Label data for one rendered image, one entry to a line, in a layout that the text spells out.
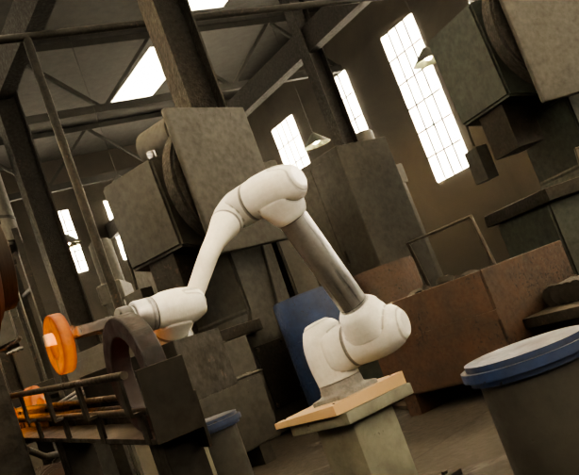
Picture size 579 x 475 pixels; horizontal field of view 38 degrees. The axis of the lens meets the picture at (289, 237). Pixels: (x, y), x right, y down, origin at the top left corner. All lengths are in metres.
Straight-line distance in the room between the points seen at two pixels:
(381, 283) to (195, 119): 1.76
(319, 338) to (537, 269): 1.82
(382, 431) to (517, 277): 1.61
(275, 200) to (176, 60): 4.42
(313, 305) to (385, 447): 2.72
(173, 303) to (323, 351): 0.79
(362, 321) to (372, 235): 4.24
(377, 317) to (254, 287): 3.52
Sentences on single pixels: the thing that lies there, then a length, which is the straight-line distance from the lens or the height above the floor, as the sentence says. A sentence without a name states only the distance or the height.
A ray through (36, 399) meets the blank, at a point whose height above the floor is 0.74.
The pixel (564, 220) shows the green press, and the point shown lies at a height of 0.74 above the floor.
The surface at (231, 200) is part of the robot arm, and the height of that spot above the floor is 1.11.
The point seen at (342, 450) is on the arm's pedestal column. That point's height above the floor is 0.22.
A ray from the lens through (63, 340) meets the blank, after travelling 2.12.
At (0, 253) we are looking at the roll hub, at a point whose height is 1.10.
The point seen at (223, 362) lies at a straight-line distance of 1.94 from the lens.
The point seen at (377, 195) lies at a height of 1.50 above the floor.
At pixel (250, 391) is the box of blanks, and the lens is 4.98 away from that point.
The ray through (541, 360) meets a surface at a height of 0.41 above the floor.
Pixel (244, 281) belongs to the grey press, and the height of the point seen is 1.14.
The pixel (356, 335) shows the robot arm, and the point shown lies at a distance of 2.79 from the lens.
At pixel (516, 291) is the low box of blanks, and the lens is 4.25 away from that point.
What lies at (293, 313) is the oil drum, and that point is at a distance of 5.58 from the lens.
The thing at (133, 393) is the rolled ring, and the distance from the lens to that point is 1.35.
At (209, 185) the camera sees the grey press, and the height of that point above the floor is 1.82.
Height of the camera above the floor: 0.64
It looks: 6 degrees up
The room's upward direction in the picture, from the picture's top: 20 degrees counter-clockwise
